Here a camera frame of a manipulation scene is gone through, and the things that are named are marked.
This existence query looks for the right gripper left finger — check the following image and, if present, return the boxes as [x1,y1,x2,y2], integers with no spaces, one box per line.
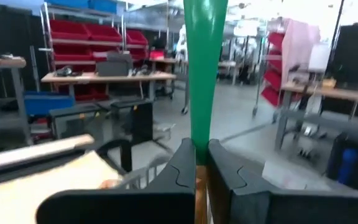
[35,138,196,224]

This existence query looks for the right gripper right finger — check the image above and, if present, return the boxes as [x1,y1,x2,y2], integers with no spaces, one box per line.
[208,138,358,224]

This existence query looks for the gold knife green handle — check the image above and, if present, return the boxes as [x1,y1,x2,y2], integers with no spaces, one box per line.
[183,0,229,224]

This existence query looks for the white floor sheet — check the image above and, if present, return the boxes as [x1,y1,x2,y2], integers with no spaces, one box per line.
[260,159,308,191]

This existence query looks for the blue cylinder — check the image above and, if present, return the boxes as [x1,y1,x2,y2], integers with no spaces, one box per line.
[336,147,358,185]

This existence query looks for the black equipment case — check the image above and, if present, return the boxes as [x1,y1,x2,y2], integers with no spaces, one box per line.
[109,98,154,146]
[47,104,111,142]

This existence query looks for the orange checked cloth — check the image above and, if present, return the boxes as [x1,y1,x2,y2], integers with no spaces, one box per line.
[0,151,123,224]

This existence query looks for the wooden top workbench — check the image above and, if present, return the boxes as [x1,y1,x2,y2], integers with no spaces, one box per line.
[273,81,358,152]
[0,55,33,146]
[40,70,177,103]

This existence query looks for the blue storage bin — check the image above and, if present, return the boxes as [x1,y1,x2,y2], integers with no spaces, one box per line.
[45,0,90,9]
[23,90,76,118]
[87,0,118,15]

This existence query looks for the red bin rack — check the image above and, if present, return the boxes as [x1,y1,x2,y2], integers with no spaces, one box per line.
[259,30,287,108]

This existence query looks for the grey case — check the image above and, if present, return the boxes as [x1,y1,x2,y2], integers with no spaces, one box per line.
[96,51,134,77]

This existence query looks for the white container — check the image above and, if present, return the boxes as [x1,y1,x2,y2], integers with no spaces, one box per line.
[307,42,333,75]

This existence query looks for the red bin shelf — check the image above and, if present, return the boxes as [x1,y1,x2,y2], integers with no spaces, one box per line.
[40,1,151,102]

